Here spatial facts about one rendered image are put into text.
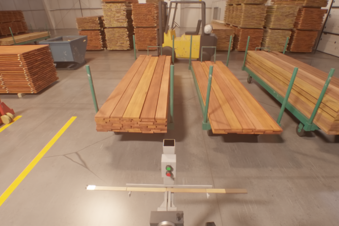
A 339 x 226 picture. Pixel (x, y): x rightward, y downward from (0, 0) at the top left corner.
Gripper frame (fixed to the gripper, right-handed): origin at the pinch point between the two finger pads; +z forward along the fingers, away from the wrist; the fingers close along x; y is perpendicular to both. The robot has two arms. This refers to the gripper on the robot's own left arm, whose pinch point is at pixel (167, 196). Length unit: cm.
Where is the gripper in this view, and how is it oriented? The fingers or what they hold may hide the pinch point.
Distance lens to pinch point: 88.7
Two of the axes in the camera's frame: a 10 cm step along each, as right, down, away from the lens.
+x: -10.0, 0.3, 0.4
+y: -0.5, -8.7, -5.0
